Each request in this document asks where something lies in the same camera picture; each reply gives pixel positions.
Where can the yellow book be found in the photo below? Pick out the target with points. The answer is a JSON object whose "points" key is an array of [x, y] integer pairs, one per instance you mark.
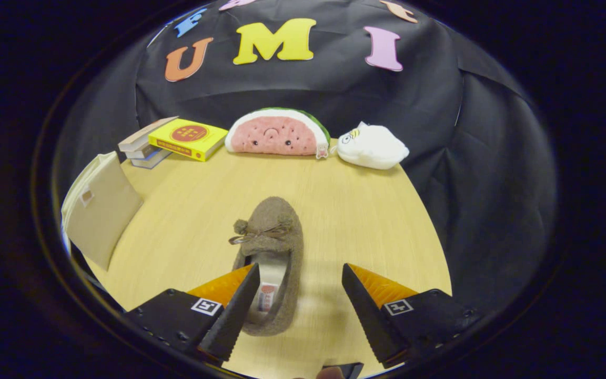
{"points": [[187, 137]]}

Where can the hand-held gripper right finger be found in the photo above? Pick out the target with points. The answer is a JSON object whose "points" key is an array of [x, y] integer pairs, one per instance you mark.
{"points": [[374, 323]]}

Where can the brown fuzzy slipper shoe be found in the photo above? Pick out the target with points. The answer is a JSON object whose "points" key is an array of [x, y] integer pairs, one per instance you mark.
{"points": [[276, 216]]}

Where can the beige storage box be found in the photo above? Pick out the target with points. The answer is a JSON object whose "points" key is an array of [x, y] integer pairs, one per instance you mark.
{"points": [[103, 210]]}

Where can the watermelon plush toy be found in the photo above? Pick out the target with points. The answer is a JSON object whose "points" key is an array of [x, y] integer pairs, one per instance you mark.
{"points": [[276, 134]]}

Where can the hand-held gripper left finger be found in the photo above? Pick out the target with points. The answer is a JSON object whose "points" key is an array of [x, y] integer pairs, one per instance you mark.
{"points": [[229, 321]]}

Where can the white plush toy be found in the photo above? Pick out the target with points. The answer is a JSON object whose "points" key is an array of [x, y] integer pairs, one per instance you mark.
{"points": [[374, 147]]}

